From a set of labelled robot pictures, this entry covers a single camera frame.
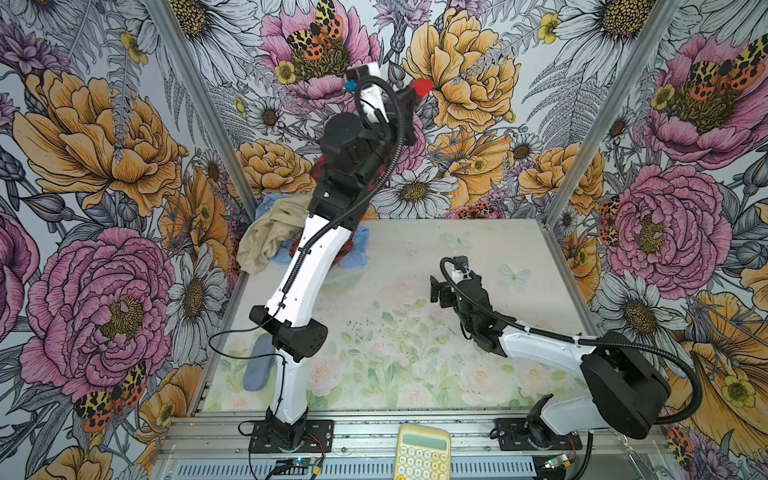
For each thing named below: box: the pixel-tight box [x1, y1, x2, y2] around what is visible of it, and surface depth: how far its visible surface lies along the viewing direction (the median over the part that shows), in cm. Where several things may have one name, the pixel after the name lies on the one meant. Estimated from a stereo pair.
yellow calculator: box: [393, 423, 452, 480], surface depth 72 cm
